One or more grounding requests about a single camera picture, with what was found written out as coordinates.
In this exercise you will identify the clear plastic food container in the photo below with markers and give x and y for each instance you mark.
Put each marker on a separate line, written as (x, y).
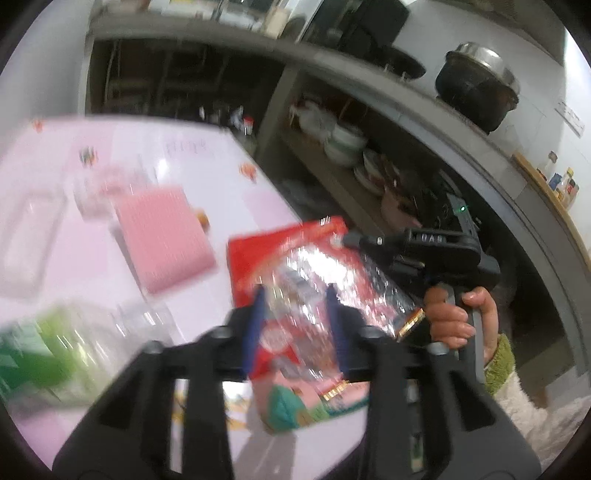
(27, 238)

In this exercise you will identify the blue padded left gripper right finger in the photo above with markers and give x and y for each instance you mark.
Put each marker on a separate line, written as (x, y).
(338, 315)

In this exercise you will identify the black rice cooker pot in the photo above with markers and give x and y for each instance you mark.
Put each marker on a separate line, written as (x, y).
(476, 82)

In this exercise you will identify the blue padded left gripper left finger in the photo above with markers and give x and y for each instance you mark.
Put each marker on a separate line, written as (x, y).
(253, 330)

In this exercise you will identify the black wok on stove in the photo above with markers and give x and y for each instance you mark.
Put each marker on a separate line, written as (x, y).
(400, 63)

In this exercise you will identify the cream ceramic jug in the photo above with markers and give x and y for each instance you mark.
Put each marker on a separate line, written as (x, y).
(275, 21)

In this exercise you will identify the person's right hand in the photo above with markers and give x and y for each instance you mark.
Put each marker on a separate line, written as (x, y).
(449, 323)

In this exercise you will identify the pink sponge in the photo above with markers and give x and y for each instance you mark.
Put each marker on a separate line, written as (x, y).
(164, 239)

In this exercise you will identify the pink plastic basin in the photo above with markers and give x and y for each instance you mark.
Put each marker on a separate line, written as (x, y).
(395, 217)

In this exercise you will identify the white plastic bag on shelf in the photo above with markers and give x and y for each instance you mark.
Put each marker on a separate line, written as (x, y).
(314, 121)

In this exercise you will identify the clear plastic wrapper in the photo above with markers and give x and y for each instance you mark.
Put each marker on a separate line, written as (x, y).
(97, 191)

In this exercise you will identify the red snack bag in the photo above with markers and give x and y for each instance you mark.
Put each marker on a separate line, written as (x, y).
(296, 380)

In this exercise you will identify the green label plastic bottle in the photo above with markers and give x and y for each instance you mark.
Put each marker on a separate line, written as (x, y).
(68, 354)

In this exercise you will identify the stack of white bowls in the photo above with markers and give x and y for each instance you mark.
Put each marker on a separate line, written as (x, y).
(344, 146)

